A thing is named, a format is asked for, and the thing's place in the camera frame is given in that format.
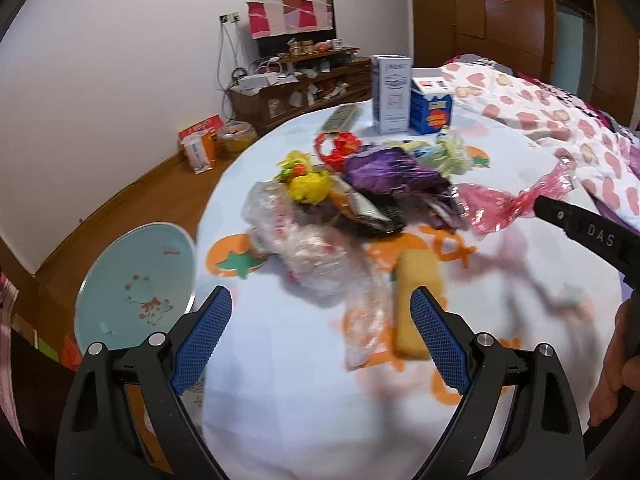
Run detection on pink foil wrapper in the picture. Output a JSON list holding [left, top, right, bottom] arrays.
[[457, 159, 576, 236]]

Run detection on orange seaweed snack package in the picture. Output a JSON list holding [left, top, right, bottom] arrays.
[[325, 180, 407, 238]]

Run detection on yellow plastic wrapper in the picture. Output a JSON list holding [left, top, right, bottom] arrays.
[[277, 151, 332, 206]]

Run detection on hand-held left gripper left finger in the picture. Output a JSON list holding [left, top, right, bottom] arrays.
[[54, 285, 233, 480]]

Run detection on brown wooden tv cabinet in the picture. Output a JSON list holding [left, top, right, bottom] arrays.
[[229, 47, 373, 136]]

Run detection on yellow cake packet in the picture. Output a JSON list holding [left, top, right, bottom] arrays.
[[392, 249, 447, 361]]

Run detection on orange fruit print tablecloth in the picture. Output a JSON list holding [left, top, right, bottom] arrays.
[[195, 97, 640, 480]]

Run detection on white blue tall carton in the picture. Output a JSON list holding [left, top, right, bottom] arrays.
[[371, 55, 414, 135]]

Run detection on person's right hand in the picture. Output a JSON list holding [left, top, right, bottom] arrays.
[[589, 300, 640, 426]]

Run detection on black television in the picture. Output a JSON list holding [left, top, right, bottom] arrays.
[[257, 30, 337, 58]]

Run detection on pink heart print blanket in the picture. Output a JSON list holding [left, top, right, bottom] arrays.
[[440, 55, 640, 241]]

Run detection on clear plastic bag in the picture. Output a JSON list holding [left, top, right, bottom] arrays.
[[244, 180, 396, 371]]

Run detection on purple silver foil wrapper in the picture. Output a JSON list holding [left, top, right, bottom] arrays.
[[342, 145, 468, 231]]

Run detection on red orange foil wrapper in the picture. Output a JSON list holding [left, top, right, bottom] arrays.
[[314, 131, 365, 170]]

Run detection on white flat box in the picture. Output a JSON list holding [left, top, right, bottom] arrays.
[[239, 74, 281, 92]]

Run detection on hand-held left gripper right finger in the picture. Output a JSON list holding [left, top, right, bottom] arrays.
[[410, 285, 587, 480]]

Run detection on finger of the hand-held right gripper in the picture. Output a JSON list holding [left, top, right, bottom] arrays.
[[534, 195, 573, 233]]

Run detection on brown wooden wardrobe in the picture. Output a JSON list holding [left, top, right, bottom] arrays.
[[410, 0, 640, 126]]

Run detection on blue small box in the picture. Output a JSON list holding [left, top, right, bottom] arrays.
[[410, 78, 454, 135]]

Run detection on pink patchwork cloth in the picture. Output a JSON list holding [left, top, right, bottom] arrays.
[[245, 0, 335, 40]]

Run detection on white paper bag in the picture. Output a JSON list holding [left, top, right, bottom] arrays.
[[182, 132, 217, 175]]

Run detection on red orange bag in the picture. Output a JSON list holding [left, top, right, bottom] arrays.
[[179, 115, 223, 150]]

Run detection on white cable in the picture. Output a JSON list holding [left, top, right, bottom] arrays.
[[216, 22, 242, 93]]

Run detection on pale yellow crumpled wrapper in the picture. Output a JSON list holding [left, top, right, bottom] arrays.
[[400, 132, 473, 177]]

